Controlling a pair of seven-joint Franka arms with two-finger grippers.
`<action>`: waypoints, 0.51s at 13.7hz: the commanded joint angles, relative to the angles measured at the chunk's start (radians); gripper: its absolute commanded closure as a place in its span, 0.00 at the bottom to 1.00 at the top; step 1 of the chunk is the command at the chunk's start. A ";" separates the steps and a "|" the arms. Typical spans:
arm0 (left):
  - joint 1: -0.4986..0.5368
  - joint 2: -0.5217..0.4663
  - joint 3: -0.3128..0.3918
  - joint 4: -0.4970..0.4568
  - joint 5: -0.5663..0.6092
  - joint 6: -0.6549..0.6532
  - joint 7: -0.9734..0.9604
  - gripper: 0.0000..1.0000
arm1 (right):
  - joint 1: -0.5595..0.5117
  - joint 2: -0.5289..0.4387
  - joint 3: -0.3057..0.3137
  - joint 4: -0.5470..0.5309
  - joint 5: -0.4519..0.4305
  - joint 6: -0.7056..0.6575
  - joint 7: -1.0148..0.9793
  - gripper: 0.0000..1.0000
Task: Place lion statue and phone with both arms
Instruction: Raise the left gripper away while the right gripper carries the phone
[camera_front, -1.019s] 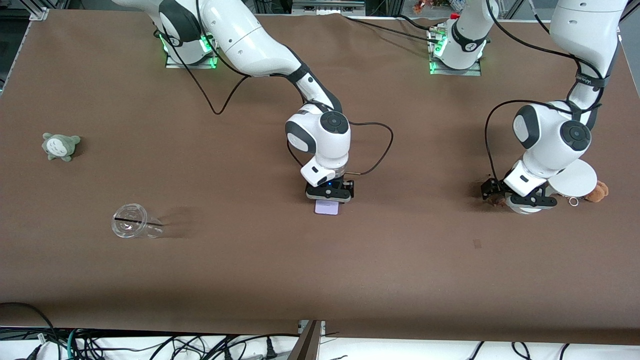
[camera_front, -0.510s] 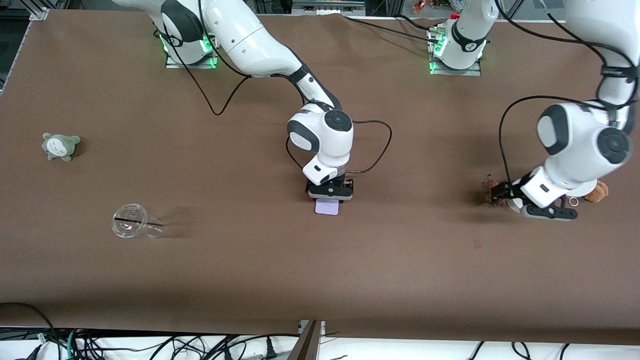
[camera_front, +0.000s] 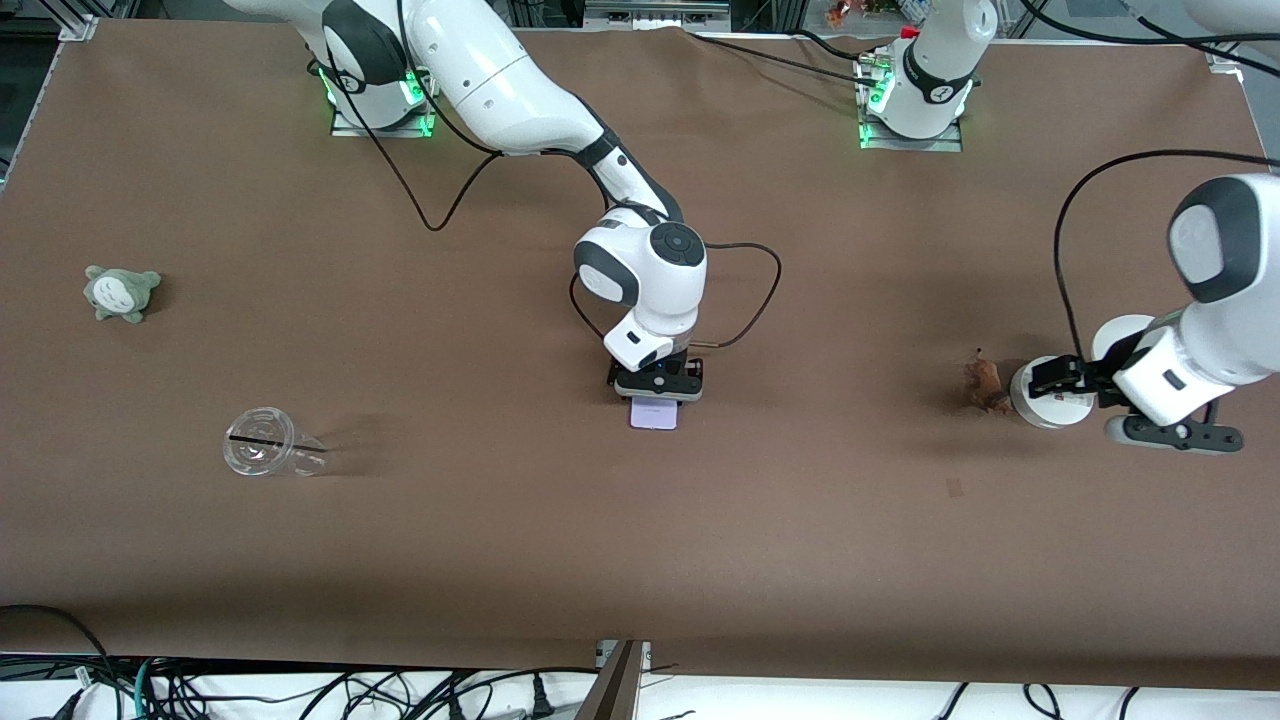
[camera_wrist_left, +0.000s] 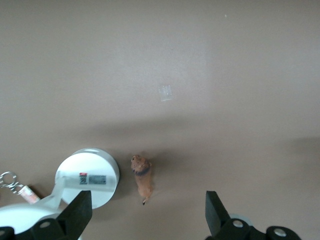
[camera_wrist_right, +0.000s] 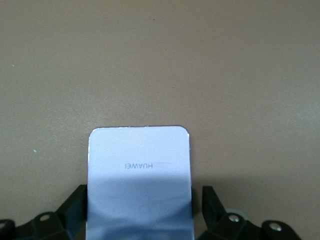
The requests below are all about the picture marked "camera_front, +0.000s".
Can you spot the brown table cloth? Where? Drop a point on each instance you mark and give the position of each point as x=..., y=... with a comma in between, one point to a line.
x=640, y=550

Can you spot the clear plastic cup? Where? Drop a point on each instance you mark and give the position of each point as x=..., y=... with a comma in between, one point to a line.
x=262, y=442

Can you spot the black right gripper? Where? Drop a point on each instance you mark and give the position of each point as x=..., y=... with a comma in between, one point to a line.
x=684, y=366

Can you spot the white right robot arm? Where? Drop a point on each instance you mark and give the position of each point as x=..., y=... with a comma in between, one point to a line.
x=480, y=70

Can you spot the grey plush toy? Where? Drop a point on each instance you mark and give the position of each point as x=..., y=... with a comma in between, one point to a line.
x=120, y=295

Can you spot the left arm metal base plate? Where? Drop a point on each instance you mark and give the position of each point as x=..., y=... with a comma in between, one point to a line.
x=940, y=145

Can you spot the orange toy figure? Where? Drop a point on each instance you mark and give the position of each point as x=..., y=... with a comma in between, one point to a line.
x=838, y=14

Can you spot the metal table edge bracket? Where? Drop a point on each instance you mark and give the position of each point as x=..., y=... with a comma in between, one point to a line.
x=602, y=652

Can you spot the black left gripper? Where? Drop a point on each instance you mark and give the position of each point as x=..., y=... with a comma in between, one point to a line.
x=1094, y=377

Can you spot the dark support post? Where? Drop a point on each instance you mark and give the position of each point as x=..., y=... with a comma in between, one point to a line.
x=612, y=690

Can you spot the brown lion statue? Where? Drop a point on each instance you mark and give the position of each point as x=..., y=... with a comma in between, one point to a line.
x=988, y=385

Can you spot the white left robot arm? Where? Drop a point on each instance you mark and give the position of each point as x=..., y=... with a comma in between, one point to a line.
x=1220, y=330

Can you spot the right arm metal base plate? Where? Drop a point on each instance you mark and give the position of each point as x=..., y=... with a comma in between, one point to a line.
x=385, y=131

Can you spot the aluminium frame profile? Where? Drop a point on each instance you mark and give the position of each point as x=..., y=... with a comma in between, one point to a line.
x=1222, y=58
x=78, y=22

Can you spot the black power plug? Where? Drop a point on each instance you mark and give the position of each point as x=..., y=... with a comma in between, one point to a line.
x=542, y=700

